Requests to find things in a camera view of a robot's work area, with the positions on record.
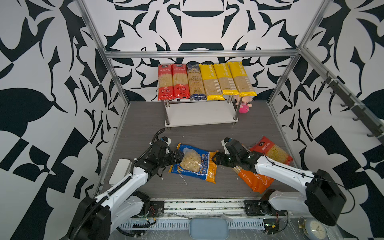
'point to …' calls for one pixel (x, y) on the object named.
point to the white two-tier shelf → (189, 114)
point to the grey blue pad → (208, 228)
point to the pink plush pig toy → (245, 105)
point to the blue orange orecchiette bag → (195, 162)
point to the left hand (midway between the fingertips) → (180, 153)
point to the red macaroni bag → (270, 149)
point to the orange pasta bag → (257, 182)
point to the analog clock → (312, 228)
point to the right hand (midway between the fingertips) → (215, 159)
